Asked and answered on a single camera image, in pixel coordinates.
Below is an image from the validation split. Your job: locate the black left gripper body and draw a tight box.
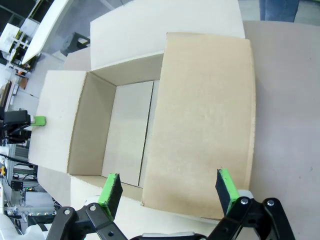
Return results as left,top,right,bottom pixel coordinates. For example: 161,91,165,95
0,109,32,145

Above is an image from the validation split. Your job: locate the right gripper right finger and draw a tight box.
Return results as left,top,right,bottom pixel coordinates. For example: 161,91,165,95
206,168,296,240

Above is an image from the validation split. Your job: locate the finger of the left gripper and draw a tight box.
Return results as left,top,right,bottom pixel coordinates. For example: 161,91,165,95
28,115,47,128

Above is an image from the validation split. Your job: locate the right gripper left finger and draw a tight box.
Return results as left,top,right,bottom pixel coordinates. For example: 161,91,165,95
46,172,131,240

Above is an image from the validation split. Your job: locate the brown cardboard shipping box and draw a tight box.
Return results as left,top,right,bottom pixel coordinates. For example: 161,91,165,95
27,0,257,221

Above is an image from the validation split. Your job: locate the black stool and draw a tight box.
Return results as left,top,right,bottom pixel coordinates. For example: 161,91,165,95
60,32,91,56

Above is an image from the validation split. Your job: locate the white equipment rack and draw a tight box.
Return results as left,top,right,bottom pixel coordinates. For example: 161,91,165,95
0,22,35,72

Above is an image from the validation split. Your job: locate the white table with grey legs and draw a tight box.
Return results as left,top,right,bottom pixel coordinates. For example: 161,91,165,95
21,0,77,65

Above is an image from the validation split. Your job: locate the person in blue sweater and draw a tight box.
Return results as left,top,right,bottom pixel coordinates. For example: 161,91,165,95
259,0,299,23

